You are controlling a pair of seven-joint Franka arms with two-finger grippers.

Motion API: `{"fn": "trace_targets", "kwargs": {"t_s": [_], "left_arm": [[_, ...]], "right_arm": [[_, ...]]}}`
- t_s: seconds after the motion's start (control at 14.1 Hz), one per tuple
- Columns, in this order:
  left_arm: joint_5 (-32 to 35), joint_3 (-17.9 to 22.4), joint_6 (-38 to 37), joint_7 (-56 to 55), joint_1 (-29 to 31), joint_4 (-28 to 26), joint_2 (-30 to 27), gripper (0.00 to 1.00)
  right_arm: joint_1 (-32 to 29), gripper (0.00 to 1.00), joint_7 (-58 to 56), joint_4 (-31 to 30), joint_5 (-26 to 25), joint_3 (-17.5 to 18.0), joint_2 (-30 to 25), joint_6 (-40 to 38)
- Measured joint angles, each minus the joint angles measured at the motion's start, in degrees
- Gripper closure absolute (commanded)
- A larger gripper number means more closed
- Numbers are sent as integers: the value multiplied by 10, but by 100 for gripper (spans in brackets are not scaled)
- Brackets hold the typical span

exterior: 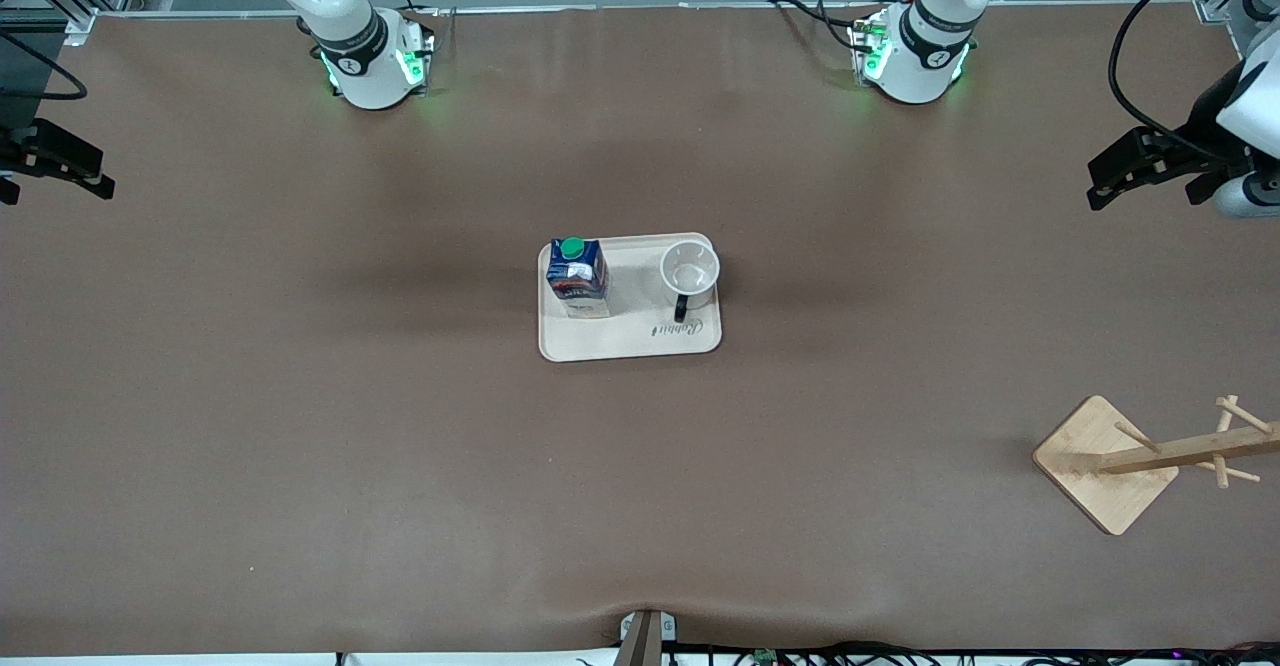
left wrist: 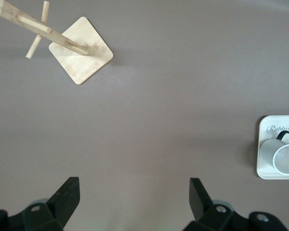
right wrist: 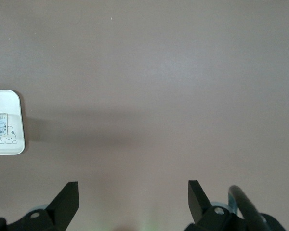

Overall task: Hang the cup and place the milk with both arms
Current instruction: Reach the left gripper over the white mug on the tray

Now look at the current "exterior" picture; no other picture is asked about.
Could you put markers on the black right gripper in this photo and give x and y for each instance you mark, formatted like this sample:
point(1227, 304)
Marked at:
point(22, 149)

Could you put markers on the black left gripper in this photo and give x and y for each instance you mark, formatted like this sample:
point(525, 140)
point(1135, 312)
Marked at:
point(1192, 142)

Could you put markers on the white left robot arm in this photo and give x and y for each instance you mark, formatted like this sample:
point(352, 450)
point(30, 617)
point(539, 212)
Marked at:
point(915, 66)

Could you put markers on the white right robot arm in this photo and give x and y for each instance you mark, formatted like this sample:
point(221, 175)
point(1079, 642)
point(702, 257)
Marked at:
point(365, 66)

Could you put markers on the wooden cup rack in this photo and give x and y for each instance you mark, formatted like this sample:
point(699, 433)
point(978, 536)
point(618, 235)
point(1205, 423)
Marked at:
point(1105, 466)

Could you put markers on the cream plastic tray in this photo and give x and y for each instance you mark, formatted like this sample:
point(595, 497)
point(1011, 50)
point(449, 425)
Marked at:
point(640, 336)

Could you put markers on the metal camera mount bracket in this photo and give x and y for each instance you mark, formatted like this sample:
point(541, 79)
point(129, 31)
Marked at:
point(647, 636)

